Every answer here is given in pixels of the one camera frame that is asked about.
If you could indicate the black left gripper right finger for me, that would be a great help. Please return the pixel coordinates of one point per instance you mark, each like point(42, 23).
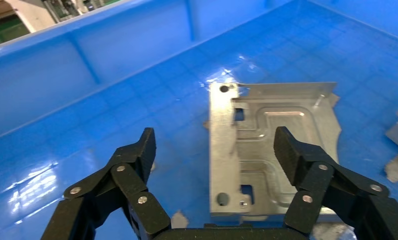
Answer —
point(305, 165)

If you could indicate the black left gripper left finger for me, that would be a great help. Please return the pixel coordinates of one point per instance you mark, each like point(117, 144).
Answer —
point(132, 185)

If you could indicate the grey tape strip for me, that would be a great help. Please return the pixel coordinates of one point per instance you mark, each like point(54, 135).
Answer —
point(397, 169)
point(179, 220)

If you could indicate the blue plastic bin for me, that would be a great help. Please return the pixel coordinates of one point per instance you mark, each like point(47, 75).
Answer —
point(119, 99)

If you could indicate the white metal shelf board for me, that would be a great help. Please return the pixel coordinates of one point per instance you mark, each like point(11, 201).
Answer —
point(33, 13)

